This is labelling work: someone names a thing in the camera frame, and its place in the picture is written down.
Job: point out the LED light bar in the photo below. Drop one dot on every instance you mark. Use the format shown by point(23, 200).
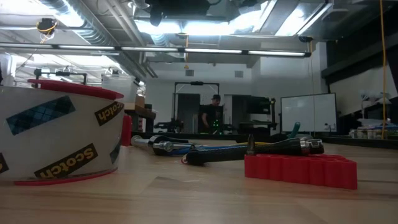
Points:
point(211, 51)

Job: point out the white storage bin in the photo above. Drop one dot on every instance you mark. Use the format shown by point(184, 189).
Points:
point(118, 84)

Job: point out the wooden workbench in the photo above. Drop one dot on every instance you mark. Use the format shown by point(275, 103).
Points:
point(143, 115)

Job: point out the person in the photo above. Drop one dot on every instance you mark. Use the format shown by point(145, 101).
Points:
point(210, 116)

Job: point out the black cabinet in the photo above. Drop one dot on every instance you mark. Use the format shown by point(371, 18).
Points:
point(252, 109)

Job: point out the black steel C-clamp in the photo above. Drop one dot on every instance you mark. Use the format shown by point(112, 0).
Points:
point(161, 144)

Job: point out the steel screwdriver bit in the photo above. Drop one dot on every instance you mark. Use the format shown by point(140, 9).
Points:
point(251, 146)

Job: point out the white whiteboard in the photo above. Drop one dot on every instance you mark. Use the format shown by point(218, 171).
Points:
point(308, 112)

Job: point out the red Scotch tape dispenser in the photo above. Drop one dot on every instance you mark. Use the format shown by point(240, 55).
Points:
point(62, 130)

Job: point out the red bit holder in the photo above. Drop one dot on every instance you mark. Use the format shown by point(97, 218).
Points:
point(298, 171)

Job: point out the shelf with supplies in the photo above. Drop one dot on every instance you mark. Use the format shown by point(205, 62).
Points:
point(373, 130)

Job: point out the black robot rig frame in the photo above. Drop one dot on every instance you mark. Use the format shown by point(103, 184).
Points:
point(196, 83)

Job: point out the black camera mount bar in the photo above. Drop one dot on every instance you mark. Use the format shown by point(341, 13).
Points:
point(71, 74)

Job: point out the black aluminium table frame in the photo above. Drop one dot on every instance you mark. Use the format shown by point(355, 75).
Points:
point(357, 141)

